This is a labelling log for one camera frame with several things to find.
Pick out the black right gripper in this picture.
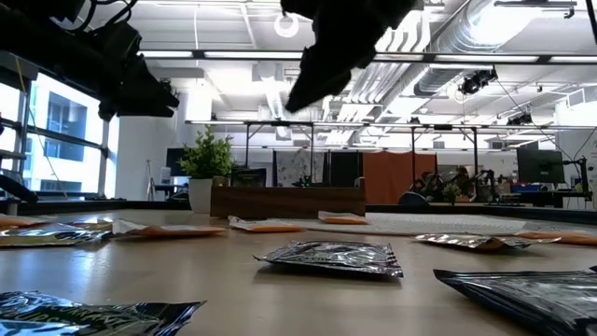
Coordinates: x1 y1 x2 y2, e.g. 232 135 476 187
279 0 423 113

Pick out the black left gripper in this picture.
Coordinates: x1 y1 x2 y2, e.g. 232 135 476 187
69 21 180 122

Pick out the dark wooden box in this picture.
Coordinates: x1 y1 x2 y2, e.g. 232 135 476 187
210 176 367 219

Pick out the shiny silver foil tea packet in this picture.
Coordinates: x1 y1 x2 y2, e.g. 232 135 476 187
413 232 562 252
0 222 114 248

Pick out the dark blue foil tea packet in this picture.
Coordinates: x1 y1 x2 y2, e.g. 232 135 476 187
433 265 597 336
0 290 207 336

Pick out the small black monitor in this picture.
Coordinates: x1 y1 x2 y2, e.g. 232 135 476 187
165 147 190 178

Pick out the green plant in white pot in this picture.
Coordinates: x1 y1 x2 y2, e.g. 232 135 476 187
178 124 234 215

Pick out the black partition panel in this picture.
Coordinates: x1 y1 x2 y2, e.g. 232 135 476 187
328 151 364 189

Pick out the white patterned panel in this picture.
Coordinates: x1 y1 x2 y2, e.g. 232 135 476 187
274 148 326 188

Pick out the overhead light bar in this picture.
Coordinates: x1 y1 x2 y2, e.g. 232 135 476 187
138 49 597 65

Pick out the orange partition panel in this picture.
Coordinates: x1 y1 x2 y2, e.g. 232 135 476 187
362 151 438 205

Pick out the black diagonal strut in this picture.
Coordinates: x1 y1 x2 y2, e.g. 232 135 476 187
0 173 41 204

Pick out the dark office chair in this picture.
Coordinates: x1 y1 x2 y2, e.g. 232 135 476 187
398 190 430 206

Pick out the small green background plant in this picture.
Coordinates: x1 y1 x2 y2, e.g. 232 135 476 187
442 183 462 205

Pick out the round white woven mat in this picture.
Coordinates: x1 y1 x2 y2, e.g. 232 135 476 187
279 212 535 236

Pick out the large black computer monitor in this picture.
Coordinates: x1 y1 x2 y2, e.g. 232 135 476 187
516 147 566 185

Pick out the black background desk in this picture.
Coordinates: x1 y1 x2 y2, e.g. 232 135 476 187
501 189 594 209

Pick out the white ring lamp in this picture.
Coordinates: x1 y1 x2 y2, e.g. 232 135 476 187
273 12 300 39

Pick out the black table edge rail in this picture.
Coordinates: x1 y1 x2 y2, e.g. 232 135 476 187
0 199 597 226

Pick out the black background station frame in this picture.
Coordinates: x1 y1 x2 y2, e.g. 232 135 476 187
186 119 597 192

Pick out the black overhead camera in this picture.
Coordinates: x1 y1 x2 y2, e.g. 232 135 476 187
457 67 499 97

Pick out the small black hanging camera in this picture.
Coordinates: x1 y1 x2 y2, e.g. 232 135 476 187
506 111 534 126

